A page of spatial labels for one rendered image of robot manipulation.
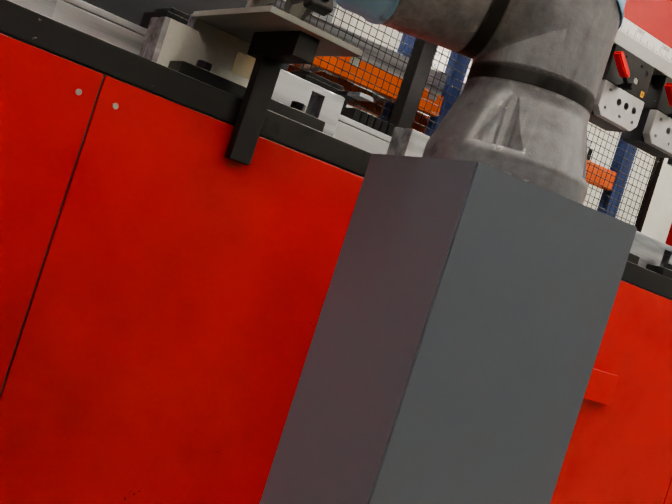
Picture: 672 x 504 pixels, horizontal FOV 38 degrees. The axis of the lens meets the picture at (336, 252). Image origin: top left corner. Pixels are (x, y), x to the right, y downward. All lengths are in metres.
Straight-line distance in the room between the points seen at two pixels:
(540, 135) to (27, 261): 0.88
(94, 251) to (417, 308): 0.83
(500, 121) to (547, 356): 0.20
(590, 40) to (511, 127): 0.10
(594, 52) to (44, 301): 0.93
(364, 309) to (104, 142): 0.75
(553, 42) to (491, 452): 0.35
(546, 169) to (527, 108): 0.06
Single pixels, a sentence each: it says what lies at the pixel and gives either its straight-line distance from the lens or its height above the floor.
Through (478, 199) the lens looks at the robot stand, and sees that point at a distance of 0.78.
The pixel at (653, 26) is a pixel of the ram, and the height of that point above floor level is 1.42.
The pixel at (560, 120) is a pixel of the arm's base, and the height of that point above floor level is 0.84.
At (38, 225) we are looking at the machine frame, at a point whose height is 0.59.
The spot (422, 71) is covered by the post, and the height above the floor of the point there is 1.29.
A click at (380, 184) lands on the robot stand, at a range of 0.89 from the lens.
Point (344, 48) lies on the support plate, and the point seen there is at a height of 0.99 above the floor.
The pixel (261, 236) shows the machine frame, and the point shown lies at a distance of 1.65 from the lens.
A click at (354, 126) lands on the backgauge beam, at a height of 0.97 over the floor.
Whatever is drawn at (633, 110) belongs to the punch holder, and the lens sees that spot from 2.42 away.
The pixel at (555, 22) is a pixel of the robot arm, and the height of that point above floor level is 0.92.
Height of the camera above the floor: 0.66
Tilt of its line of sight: 1 degrees up
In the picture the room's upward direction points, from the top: 18 degrees clockwise
